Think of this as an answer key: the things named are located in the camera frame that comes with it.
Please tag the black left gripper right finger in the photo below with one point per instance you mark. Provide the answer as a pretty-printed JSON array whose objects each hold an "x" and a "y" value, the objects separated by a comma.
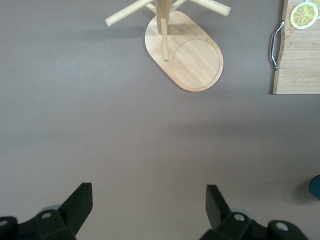
[{"x": 237, "y": 225}]

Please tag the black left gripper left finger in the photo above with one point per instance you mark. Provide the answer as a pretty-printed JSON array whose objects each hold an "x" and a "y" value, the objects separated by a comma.
[{"x": 62, "y": 220}]

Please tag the teal cup yellow inside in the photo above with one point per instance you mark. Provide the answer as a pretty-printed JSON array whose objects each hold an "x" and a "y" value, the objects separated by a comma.
[{"x": 315, "y": 187}]

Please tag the wooden mug rack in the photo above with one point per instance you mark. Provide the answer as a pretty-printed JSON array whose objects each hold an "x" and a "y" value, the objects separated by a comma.
[{"x": 195, "y": 62}]

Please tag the wooden cutting board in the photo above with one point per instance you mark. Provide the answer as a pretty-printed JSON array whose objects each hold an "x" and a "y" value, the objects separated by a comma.
[{"x": 297, "y": 62}]

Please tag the lemon slice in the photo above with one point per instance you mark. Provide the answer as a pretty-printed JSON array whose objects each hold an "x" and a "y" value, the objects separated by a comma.
[
  {"x": 303, "y": 16},
  {"x": 317, "y": 5}
]

